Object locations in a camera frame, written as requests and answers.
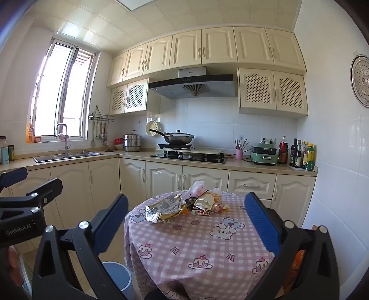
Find orange snack bag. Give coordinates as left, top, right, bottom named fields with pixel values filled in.
left=284, top=249, right=306, bottom=292

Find clear jar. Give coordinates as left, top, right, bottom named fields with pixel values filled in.
left=0, top=136, right=9, bottom=165

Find cream wall cabinet row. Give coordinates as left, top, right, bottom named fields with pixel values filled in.
left=107, top=27, right=307, bottom=88

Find white paper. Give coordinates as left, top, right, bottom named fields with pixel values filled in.
left=194, top=193, right=215, bottom=212

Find kitchen window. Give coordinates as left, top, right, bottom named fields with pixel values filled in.
left=27, top=37, right=97, bottom=143

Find green bottle yellow label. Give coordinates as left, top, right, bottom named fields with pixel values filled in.
left=305, top=143, right=315, bottom=171

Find pink checked tablecloth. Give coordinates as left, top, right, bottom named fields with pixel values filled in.
left=124, top=190, right=289, bottom=300

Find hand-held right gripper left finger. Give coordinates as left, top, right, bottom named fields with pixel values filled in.
left=32, top=193, right=129, bottom=300

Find ceiling light panel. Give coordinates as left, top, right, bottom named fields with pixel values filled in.
left=115, top=0, right=170, bottom=12

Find dark snack wrapper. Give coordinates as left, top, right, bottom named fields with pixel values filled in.
left=184, top=198, right=198, bottom=215

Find dark red-capped bottle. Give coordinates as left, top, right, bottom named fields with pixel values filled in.
left=279, top=135, right=289, bottom=165

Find blue plastic bin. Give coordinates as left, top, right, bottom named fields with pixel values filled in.
left=102, top=261, right=136, bottom=300

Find cream base cabinets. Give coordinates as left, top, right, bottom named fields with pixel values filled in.
left=0, top=150, right=318, bottom=260

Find person's left hand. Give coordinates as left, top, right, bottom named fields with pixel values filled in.
left=7, top=246, right=25, bottom=289

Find green electric cooker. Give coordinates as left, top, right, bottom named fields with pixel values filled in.
left=250, top=144, right=279, bottom=166

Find cream lattice door cabinet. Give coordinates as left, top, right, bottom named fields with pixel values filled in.
left=237, top=68, right=309, bottom=119
left=109, top=78, right=161, bottom=116

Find white plastic bag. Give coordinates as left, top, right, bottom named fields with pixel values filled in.
left=188, top=181, right=208, bottom=199

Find steel sink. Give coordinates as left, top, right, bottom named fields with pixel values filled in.
left=33, top=150, right=104, bottom=163

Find cream colander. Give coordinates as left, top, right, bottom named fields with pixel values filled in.
left=146, top=120, right=163, bottom=137

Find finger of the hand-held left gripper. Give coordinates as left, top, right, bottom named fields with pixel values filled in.
left=0, top=167, right=28, bottom=192
left=0, top=178, right=63, bottom=220

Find metal utensil rack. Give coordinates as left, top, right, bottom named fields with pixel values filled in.
left=88, top=105, right=115, bottom=122

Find black sauce bottle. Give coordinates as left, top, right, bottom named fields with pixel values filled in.
left=290, top=138, right=298, bottom=167

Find silver foil snack bag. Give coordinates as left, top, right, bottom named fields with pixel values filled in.
left=146, top=194, right=188, bottom=224

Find black wok with lid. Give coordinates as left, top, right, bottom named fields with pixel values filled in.
left=149, top=129, right=195, bottom=145

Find steel steamer pot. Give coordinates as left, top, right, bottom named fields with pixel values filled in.
left=122, top=130, right=142, bottom=152

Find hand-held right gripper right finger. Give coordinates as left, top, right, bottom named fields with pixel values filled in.
left=244, top=192, right=340, bottom=300

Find round metal steamer tray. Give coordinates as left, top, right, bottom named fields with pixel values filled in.
left=350, top=54, right=369, bottom=108

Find black range hood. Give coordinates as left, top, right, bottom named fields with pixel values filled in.
left=149, top=66, right=238, bottom=100

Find steel faucet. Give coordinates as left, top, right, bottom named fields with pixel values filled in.
left=56, top=123, right=71, bottom=158

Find black gas stove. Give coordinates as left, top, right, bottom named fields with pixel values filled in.
left=150, top=148, right=228, bottom=164

